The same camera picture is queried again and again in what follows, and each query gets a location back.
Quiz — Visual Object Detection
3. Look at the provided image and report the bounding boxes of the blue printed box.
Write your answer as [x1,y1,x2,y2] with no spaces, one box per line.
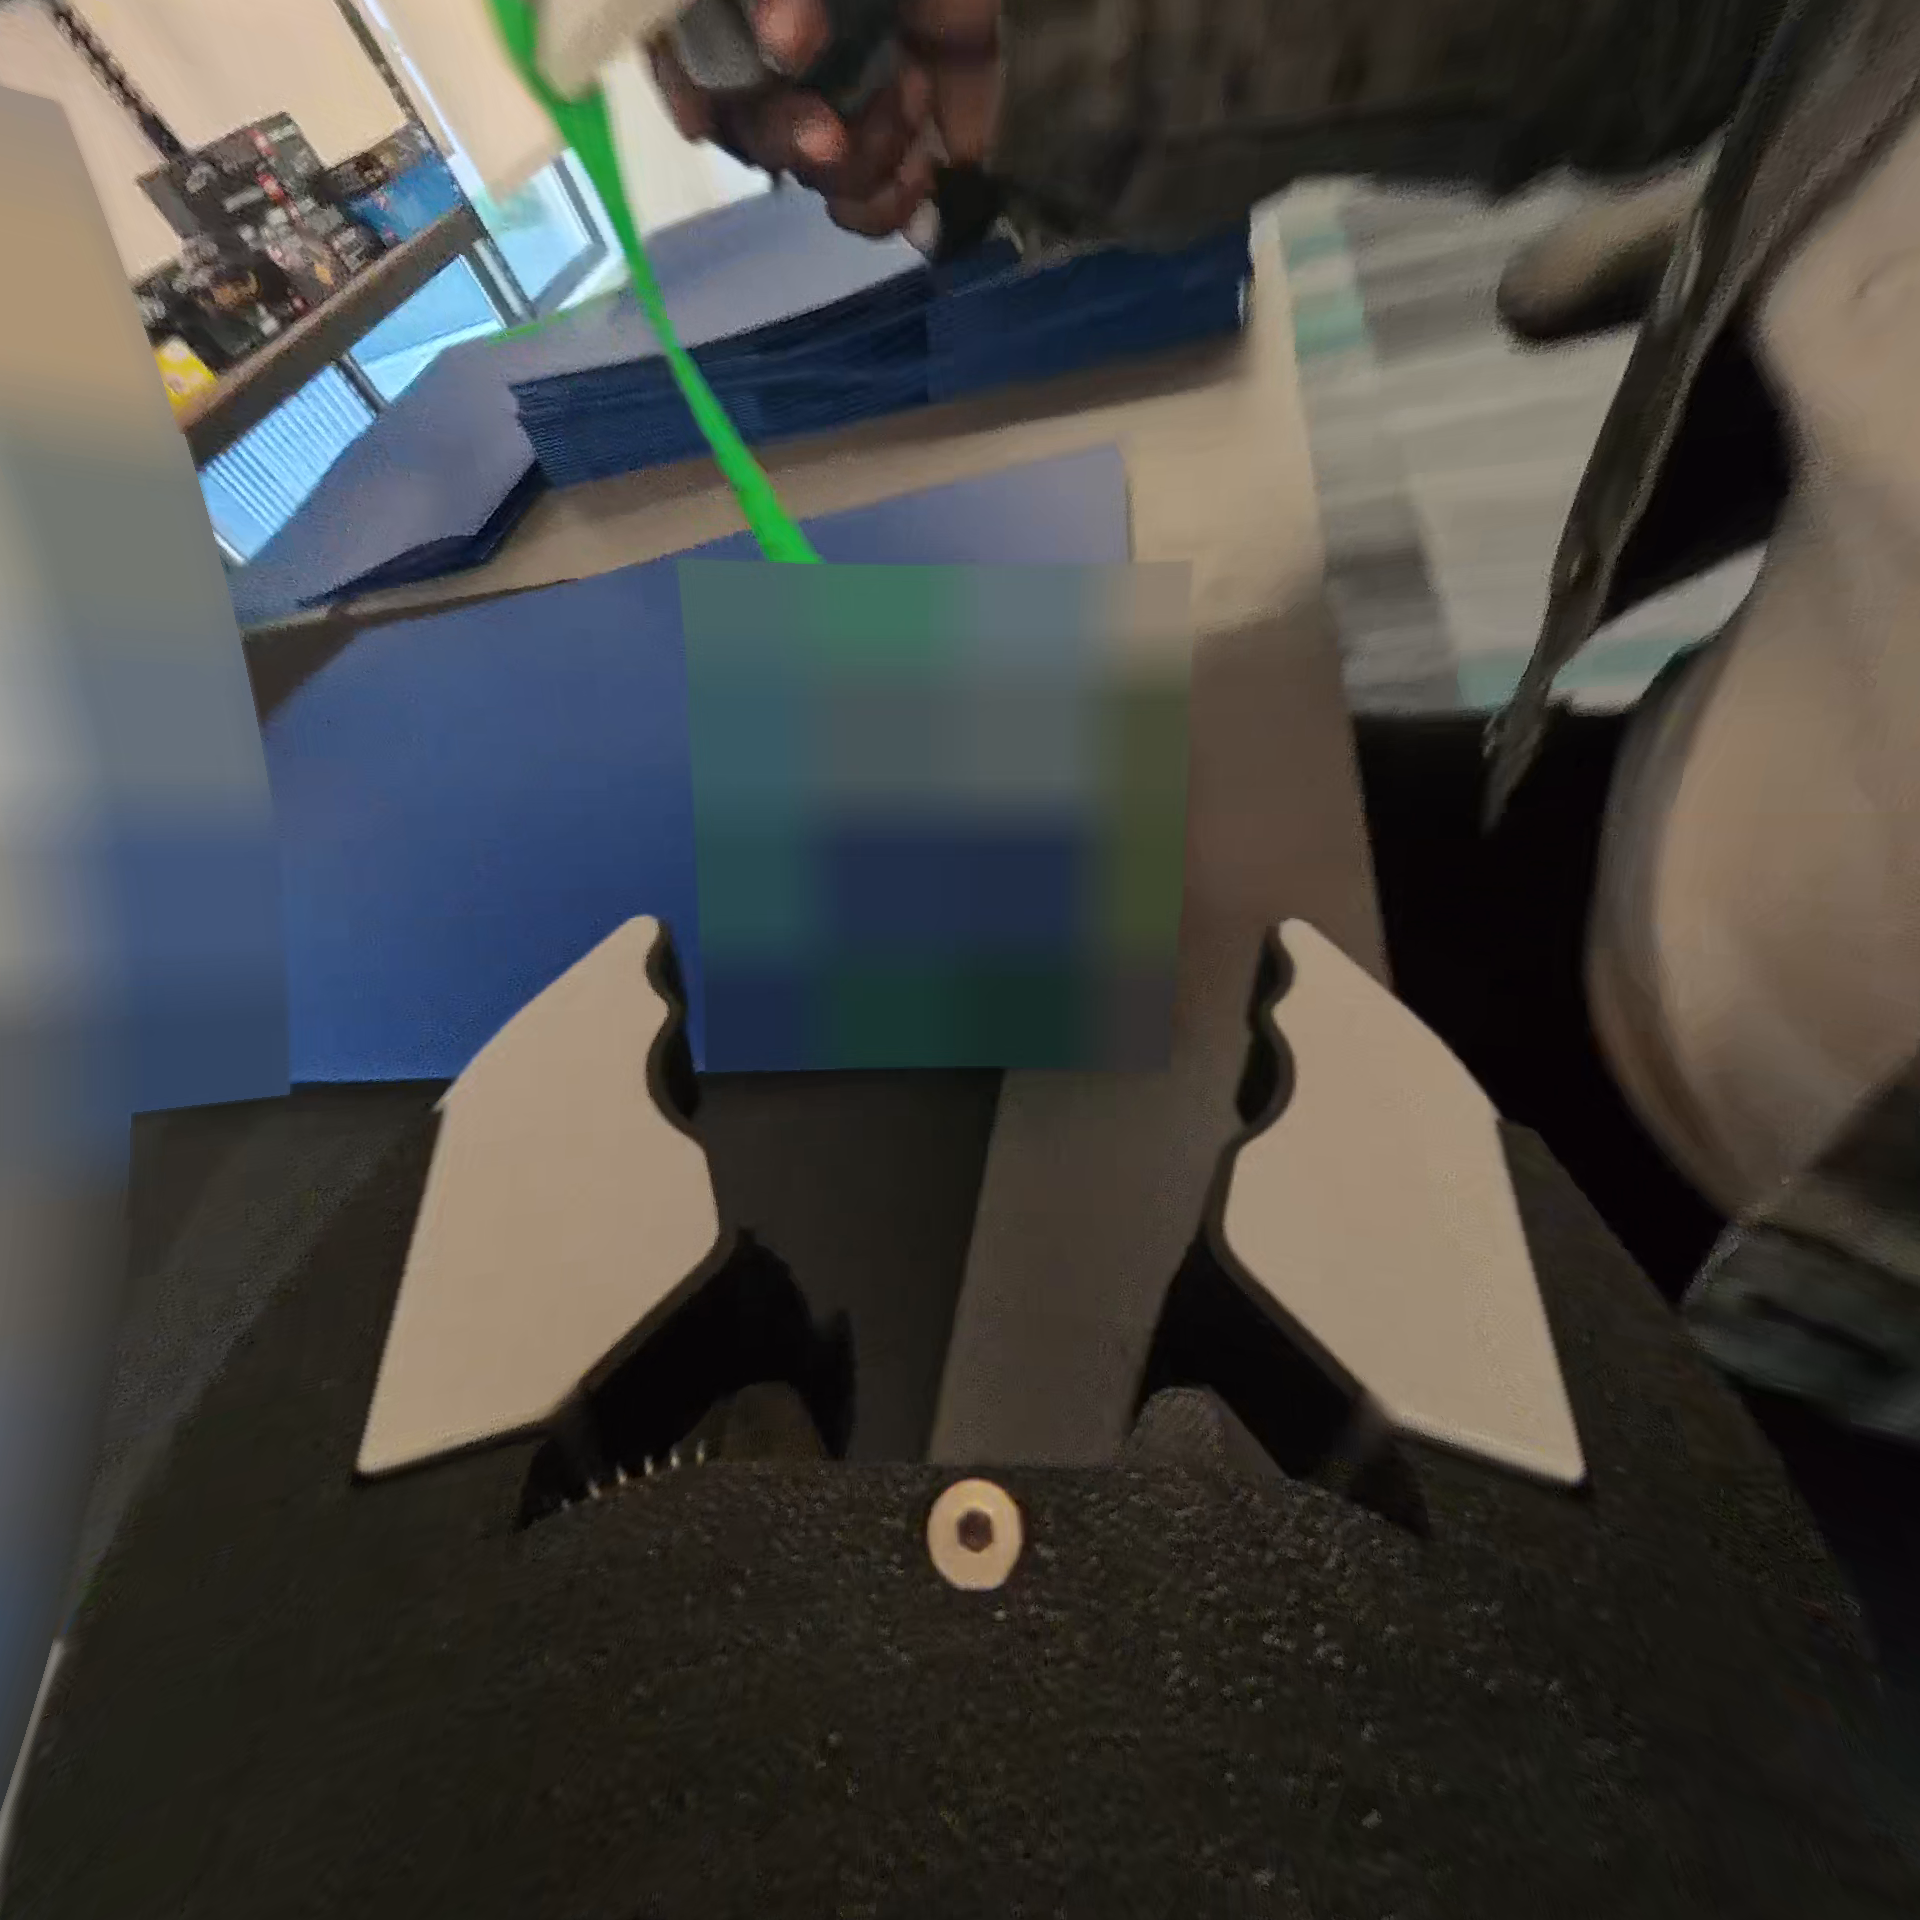
[318,119,471,251]

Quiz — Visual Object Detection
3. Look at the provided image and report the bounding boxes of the blue sheet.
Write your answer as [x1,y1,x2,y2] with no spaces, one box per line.
[258,442,1137,1084]

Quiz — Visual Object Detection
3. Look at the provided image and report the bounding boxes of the person's right forearm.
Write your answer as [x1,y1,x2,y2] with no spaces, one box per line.
[990,0,1803,251]

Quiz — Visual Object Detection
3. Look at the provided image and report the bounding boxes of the dark printed box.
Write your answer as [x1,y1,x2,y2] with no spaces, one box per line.
[142,235,380,367]

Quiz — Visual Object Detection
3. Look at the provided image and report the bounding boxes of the black printed box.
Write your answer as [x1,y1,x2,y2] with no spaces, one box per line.
[134,107,327,235]

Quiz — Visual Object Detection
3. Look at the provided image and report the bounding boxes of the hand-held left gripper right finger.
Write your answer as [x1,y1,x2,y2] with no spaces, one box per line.
[1208,918,1591,1489]

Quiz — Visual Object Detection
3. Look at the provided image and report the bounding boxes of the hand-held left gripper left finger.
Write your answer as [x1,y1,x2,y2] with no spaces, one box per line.
[357,915,741,1482]

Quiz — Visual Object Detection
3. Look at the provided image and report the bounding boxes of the green lanyard strap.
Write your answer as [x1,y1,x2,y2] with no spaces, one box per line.
[487,0,826,569]

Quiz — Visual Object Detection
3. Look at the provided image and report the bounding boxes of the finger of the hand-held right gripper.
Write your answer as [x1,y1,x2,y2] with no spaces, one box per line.
[533,0,682,102]

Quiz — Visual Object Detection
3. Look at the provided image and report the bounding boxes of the person's right hand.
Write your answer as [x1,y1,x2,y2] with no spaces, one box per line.
[649,0,1010,241]

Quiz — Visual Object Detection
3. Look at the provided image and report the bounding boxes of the white panel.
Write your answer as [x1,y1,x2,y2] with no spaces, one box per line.
[372,0,567,200]

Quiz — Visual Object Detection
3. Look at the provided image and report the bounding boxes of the stack of blue sheets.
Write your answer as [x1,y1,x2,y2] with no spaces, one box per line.
[507,194,1258,493]
[228,341,544,620]

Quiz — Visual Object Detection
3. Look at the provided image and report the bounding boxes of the person's beige trousers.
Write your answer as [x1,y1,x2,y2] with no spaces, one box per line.
[1588,150,1920,1205]

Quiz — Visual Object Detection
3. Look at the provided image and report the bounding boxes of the person's dark jacket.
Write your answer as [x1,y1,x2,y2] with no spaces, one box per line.
[1482,0,1920,1441]

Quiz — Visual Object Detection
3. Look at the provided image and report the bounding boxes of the grey shelf board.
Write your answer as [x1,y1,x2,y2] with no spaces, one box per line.
[176,202,493,471]

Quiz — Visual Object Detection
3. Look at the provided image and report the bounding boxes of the black perforated rack post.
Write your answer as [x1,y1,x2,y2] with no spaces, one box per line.
[43,0,193,170]

